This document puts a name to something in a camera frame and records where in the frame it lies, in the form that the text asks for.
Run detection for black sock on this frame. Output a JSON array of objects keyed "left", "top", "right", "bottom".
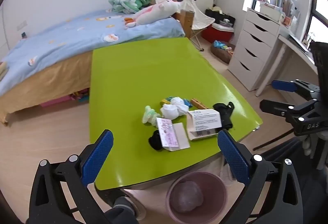
[{"left": 213, "top": 101, "right": 235, "bottom": 130}]

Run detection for brown pet bed with toys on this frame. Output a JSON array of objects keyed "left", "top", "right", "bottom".
[{"left": 210, "top": 41, "right": 235, "bottom": 64}]

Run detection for wooden clothespin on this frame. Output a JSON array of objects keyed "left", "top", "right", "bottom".
[{"left": 190, "top": 99, "right": 208, "bottom": 109}]

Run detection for white folding chair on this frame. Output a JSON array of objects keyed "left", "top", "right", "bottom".
[{"left": 155, "top": 0, "right": 215, "bottom": 52}]

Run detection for white desk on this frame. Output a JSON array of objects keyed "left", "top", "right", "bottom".
[{"left": 255, "top": 26, "right": 319, "bottom": 97}]

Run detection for yellow binder clip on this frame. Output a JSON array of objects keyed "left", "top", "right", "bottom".
[{"left": 160, "top": 99, "right": 170, "bottom": 106}]

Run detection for black bag with hat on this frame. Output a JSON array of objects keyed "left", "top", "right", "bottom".
[{"left": 205, "top": 8, "right": 236, "bottom": 26}]

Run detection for red storage box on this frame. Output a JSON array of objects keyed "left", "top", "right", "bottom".
[{"left": 201, "top": 23, "right": 234, "bottom": 43}]

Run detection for pink white plush toy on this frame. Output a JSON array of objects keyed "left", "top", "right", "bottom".
[{"left": 124, "top": 0, "right": 180, "bottom": 28}]

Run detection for bed with blue sheet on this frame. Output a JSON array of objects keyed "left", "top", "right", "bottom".
[{"left": 1, "top": 10, "right": 185, "bottom": 125}]

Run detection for blue binder clip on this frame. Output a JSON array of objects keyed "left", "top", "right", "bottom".
[{"left": 183, "top": 99, "right": 193, "bottom": 108}]

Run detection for green white tissue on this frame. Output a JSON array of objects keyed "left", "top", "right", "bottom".
[{"left": 142, "top": 105, "right": 161, "bottom": 127}]

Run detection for white drawer unit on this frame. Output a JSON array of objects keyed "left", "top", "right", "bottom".
[{"left": 228, "top": 9, "right": 280, "bottom": 92}]

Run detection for books on desk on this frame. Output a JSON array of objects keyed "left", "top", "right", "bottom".
[{"left": 256, "top": 0, "right": 300, "bottom": 27}]

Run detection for black hair tie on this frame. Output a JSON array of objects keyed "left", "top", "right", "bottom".
[{"left": 148, "top": 129, "right": 164, "bottom": 151}]

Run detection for pink trash bin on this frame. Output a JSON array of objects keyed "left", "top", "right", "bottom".
[{"left": 165, "top": 171, "right": 227, "bottom": 223}]

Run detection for green table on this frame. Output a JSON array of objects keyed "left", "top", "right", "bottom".
[{"left": 89, "top": 38, "right": 262, "bottom": 190}]

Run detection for green plush blanket pile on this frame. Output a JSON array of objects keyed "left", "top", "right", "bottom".
[{"left": 108, "top": 0, "right": 152, "bottom": 14}]

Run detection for white medicine box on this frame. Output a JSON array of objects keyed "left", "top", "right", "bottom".
[{"left": 186, "top": 109, "right": 222, "bottom": 141}]

